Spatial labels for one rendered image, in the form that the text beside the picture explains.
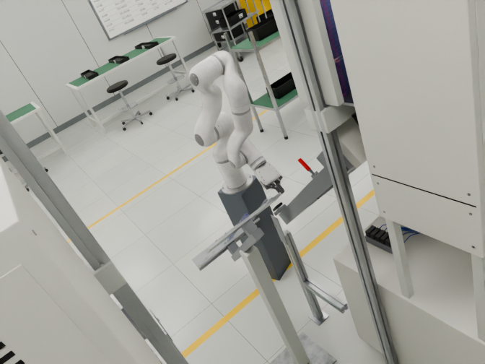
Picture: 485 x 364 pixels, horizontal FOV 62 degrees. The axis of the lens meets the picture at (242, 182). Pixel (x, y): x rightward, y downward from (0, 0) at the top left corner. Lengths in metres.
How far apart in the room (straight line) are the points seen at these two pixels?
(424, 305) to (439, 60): 0.92
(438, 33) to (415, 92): 0.15
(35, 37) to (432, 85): 7.47
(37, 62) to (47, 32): 0.53
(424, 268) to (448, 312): 0.20
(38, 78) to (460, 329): 7.47
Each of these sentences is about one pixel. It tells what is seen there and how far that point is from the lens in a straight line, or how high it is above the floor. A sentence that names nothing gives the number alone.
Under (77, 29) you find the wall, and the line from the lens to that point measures 8.16.
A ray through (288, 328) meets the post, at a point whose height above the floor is 0.31.
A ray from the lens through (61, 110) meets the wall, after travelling 8.15.
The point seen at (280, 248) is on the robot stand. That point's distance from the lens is 2.59.
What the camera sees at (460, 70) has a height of 1.51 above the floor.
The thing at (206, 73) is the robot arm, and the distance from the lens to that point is 1.82.
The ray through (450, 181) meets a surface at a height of 1.22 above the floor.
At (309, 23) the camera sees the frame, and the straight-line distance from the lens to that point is 1.09.
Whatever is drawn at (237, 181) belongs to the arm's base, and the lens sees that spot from 2.24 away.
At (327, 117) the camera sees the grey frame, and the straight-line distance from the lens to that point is 1.18.
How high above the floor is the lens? 1.87
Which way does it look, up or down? 30 degrees down
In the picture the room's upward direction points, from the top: 24 degrees counter-clockwise
